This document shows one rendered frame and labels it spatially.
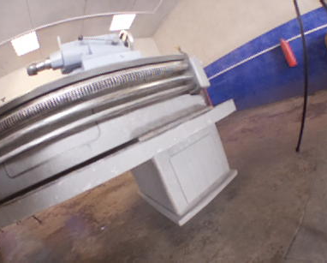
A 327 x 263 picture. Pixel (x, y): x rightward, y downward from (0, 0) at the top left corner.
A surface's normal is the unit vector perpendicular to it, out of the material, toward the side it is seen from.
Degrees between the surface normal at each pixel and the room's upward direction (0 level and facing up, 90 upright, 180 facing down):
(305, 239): 0
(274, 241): 0
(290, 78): 90
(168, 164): 90
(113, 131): 90
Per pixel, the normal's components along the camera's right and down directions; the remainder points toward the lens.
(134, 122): 0.47, -0.12
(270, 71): -0.79, 0.37
